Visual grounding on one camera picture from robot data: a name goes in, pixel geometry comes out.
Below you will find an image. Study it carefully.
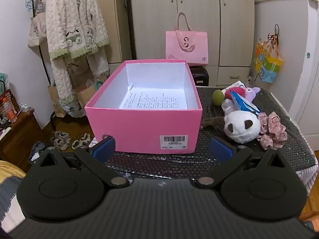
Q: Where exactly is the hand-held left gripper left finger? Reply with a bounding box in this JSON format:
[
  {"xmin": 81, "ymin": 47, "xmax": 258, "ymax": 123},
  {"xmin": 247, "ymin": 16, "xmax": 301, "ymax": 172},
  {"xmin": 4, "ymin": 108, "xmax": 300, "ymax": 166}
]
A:
[{"xmin": 37, "ymin": 136, "xmax": 130, "ymax": 188}]

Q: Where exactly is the beige wardrobe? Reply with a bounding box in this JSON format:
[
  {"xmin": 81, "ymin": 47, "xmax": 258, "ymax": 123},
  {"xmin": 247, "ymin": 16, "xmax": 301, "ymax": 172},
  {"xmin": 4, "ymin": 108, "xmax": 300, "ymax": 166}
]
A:
[{"xmin": 105, "ymin": 0, "xmax": 256, "ymax": 87}]

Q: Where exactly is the green tissue pack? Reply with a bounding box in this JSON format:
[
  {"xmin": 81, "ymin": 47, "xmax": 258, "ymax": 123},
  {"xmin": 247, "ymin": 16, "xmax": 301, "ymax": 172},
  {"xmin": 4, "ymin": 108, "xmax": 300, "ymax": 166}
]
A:
[{"xmin": 0, "ymin": 72, "xmax": 10, "ymax": 92}]

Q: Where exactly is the brown paper bag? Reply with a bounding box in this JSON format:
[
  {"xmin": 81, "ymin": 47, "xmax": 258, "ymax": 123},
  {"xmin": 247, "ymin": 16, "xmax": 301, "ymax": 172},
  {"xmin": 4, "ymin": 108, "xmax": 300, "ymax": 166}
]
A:
[
  {"xmin": 76, "ymin": 78, "xmax": 107, "ymax": 110},
  {"xmin": 48, "ymin": 85, "xmax": 66, "ymax": 117}
]

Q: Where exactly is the white plastic packet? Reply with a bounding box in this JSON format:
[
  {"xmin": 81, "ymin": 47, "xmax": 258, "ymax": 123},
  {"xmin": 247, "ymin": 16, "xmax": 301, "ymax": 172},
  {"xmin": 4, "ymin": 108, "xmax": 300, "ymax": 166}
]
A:
[{"xmin": 221, "ymin": 80, "xmax": 246, "ymax": 92}]

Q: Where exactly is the printed paper sheet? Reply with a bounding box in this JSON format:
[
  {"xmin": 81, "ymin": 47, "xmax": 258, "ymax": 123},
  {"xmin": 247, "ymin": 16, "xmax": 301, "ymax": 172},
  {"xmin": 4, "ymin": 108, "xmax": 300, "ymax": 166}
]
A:
[{"xmin": 118, "ymin": 83, "xmax": 188, "ymax": 110}]

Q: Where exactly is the blue cloth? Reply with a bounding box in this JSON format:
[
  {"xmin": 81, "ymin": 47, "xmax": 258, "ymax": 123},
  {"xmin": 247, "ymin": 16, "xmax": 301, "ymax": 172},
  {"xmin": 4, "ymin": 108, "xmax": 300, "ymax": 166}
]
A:
[{"xmin": 30, "ymin": 141, "xmax": 50, "ymax": 163}]

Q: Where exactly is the pink cardboard box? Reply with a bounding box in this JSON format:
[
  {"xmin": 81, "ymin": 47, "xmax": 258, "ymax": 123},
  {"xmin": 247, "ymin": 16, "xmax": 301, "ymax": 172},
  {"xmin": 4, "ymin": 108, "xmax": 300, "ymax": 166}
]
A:
[{"xmin": 85, "ymin": 59, "xmax": 203, "ymax": 154}]

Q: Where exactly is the white refrigerator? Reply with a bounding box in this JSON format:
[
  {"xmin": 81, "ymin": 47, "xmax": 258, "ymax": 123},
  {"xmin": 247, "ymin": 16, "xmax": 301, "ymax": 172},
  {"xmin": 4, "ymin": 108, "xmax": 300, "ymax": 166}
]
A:
[{"xmin": 254, "ymin": 0, "xmax": 311, "ymax": 120}]

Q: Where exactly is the orange drink bottle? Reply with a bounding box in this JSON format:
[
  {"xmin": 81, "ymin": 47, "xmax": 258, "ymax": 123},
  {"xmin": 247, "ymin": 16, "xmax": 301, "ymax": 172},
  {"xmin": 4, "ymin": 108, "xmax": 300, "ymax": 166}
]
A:
[{"xmin": 4, "ymin": 97, "xmax": 17, "ymax": 122}]

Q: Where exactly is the patterned bed quilt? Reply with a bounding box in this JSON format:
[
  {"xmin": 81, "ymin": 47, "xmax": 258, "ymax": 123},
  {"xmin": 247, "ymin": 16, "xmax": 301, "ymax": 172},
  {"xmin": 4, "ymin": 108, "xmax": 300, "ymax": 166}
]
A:
[{"xmin": 0, "ymin": 161, "xmax": 28, "ymax": 232}]

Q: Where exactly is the striped white sheet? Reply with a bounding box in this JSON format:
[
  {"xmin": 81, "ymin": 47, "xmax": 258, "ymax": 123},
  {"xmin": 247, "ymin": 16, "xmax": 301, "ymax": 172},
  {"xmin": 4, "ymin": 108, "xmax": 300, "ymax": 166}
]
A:
[{"xmin": 295, "ymin": 164, "xmax": 318, "ymax": 202}]

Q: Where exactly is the green egg toy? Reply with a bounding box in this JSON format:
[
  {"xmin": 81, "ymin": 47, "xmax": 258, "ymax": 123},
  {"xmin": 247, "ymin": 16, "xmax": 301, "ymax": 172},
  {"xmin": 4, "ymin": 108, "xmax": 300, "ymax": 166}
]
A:
[{"xmin": 212, "ymin": 89, "xmax": 225, "ymax": 106}]

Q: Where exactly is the black clothes rack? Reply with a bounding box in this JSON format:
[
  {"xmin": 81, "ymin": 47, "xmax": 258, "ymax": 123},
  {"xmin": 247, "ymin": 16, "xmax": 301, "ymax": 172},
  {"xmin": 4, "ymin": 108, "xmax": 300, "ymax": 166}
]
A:
[{"xmin": 37, "ymin": 0, "xmax": 58, "ymax": 131}]

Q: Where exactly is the canvas tote bag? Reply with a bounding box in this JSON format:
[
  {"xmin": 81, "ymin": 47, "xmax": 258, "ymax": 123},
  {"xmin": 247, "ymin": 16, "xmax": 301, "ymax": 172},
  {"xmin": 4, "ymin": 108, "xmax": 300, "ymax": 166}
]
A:
[{"xmin": 27, "ymin": 0, "xmax": 50, "ymax": 55}]

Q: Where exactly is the pink shopping bag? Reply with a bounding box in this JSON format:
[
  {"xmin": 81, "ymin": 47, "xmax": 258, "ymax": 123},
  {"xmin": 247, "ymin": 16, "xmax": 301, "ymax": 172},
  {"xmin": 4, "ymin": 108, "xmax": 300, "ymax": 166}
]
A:
[{"xmin": 166, "ymin": 12, "xmax": 208, "ymax": 66}]

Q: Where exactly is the colourful paper bag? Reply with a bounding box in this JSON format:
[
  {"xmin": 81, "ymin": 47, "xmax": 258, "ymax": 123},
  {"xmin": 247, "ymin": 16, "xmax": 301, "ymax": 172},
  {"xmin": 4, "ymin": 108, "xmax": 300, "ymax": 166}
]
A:
[{"xmin": 252, "ymin": 24, "xmax": 284, "ymax": 83}]

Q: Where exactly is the black suitcase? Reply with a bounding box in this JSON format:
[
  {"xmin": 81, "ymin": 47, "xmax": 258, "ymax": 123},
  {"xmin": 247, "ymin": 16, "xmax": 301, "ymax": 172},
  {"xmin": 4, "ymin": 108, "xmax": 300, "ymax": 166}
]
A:
[{"xmin": 190, "ymin": 66, "xmax": 209, "ymax": 87}]

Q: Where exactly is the white panda plush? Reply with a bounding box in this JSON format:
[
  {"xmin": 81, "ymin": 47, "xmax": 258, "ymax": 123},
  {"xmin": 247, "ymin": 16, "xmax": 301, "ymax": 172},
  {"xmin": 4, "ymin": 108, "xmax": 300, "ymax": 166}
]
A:
[{"xmin": 222, "ymin": 99, "xmax": 261, "ymax": 144}]

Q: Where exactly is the red woven basket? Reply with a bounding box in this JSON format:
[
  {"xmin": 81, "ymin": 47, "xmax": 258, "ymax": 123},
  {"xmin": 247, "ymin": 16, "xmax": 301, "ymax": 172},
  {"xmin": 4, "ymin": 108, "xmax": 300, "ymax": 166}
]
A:
[{"xmin": 0, "ymin": 88, "xmax": 21, "ymax": 120}]

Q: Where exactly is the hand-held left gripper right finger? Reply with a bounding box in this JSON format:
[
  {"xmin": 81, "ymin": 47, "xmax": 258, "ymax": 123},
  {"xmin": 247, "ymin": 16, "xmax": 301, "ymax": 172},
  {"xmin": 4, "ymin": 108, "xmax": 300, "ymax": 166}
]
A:
[{"xmin": 192, "ymin": 137, "xmax": 288, "ymax": 190}]

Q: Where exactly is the brown plush toy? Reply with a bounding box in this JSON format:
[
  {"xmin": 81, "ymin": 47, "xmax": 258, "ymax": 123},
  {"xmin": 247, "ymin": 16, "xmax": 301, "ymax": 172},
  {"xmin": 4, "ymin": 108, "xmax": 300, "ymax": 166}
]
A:
[{"xmin": 201, "ymin": 117, "xmax": 226, "ymax": 130}]

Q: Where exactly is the wooden nightstand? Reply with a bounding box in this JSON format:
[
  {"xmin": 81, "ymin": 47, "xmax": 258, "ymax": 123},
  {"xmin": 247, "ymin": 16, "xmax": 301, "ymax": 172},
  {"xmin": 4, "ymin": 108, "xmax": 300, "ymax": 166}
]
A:
[{"xmin": 0, "ymin": 108, "xmax": 44, "ymax": 167}]

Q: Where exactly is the purple plush toy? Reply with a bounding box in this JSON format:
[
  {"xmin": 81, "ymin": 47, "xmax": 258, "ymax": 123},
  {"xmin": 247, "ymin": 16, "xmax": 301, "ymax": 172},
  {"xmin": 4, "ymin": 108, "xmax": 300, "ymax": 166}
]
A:
[{"xmin": 243, "ymin": 86, "xmax": 262, "ymax": 102}]

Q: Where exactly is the blue packet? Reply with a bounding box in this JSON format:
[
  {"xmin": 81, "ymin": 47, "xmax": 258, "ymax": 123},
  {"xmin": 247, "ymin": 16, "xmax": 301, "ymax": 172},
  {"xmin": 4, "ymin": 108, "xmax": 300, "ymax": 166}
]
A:
[{"xmin": 230, "ymin": 91, "xmax": 262, "ymax": 114}]

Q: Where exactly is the white fluffy pajama jacket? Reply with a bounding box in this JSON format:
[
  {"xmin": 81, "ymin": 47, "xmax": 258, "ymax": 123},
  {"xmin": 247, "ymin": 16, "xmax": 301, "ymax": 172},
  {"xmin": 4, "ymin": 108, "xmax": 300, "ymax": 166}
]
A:
[{"xmin": 46, "ymin": 0, "xmax": 110, "ymax": 60}]

